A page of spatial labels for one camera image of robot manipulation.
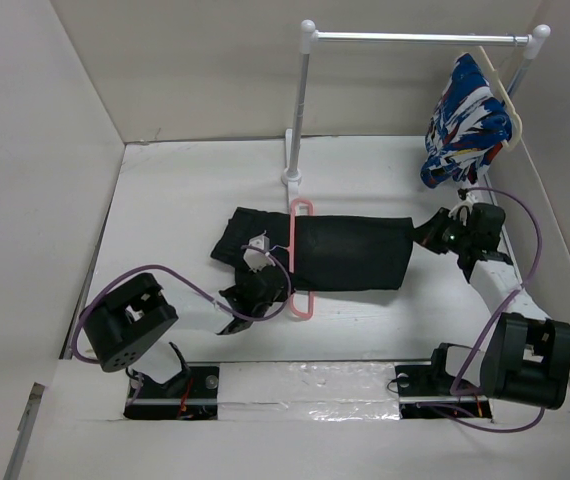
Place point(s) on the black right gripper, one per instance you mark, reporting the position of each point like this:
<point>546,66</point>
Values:
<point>427,234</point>

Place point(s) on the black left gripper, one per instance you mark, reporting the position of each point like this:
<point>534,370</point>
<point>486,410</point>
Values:
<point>283,291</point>

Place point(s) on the pink plastic hanger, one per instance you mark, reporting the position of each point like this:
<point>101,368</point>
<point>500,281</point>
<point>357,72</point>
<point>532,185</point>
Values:
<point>308,209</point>

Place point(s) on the black trousers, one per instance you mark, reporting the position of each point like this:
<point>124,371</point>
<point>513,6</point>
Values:
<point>331,253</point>

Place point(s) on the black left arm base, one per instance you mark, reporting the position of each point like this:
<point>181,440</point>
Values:
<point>195,400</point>

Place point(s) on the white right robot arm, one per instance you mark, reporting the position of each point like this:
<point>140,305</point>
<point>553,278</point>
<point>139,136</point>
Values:
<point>522,355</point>

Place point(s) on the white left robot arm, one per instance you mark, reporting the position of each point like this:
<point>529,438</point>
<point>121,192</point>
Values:
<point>120,328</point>

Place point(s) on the cream plastic hanger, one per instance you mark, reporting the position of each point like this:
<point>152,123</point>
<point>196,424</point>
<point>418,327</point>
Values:
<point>495,83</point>

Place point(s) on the blue patterned garment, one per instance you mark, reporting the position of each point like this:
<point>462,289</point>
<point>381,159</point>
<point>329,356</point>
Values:
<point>467,130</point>

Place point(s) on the white metal clothes rack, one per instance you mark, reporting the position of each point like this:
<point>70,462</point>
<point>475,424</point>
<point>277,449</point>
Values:
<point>358,79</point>

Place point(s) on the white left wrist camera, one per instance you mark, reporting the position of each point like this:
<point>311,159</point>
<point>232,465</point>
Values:
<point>256,253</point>

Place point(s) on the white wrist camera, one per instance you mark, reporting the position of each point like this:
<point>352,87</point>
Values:
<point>256,253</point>
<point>461,212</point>

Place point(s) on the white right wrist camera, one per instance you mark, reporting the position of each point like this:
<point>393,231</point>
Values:
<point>461,212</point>

